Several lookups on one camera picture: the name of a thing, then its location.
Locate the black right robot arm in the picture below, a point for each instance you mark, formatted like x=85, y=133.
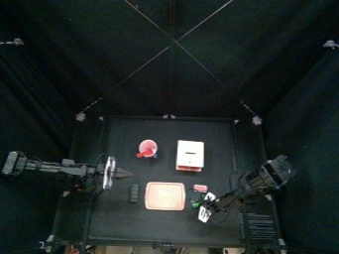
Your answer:
x=261, y=180

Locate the dark rectangular block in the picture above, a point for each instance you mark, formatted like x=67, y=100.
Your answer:
x=134, y=192

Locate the green toy pea pod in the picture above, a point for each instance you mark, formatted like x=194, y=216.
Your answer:
x=195, y=205

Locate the printed label sheet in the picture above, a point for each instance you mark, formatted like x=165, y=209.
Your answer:
x=259, y=226

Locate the white box with red base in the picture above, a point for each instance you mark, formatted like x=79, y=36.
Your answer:
x=190, y=154

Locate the pink square plate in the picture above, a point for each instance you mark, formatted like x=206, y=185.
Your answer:
x=165, y=196

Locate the small pink toy piece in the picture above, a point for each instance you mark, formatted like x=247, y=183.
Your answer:
x=201, y=188

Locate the red and pink toy cup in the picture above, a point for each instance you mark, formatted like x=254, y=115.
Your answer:
x=147, y=149

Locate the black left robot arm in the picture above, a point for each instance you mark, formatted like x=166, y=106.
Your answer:
x=53, y=167

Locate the grey frame clamp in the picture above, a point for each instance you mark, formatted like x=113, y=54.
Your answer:
x=330, y=43
x=169, y=116
x=17, y=41
x=257, y=120
x=81, y=116

